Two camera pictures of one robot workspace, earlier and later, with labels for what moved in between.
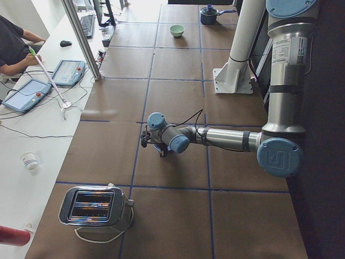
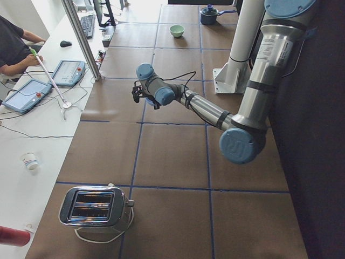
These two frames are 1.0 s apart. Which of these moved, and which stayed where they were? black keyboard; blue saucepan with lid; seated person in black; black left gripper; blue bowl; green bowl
Moved: black left gripper; blue bowl
Stayed: green bowl; blue saucepan with lid; seated person in black; black keyboard
